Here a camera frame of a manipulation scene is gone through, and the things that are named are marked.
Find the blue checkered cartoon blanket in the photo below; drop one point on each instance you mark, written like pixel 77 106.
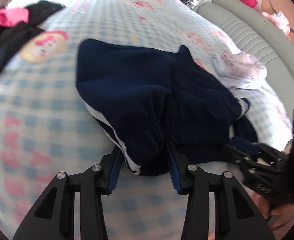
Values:
pixel 49 100

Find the grey padded headboard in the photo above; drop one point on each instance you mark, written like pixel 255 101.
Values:
pixel 249 30

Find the pink and white plush toy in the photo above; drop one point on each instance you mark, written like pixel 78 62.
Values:
pixel 279 20

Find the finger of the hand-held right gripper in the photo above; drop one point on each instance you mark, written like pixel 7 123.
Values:
pixel 233 153
pixel 246 145

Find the black garment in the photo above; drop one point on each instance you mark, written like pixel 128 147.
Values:
pixel 9 40

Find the red plush toy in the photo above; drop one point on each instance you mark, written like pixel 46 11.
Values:
pixel 248 1

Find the person's right hand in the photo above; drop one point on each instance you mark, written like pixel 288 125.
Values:
pixel 284 213

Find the pink garment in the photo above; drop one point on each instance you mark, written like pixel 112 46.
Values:
pixel 9 16

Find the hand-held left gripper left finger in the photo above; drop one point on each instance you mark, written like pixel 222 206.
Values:
pixel 114 170

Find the folded lavender printed clothes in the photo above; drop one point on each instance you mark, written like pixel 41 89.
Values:
pixel 239 67

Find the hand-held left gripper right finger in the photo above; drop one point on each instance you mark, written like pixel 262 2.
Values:
pixel 174 172

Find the navy pants with white stripes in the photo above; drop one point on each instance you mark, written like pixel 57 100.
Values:
pixel 137 92

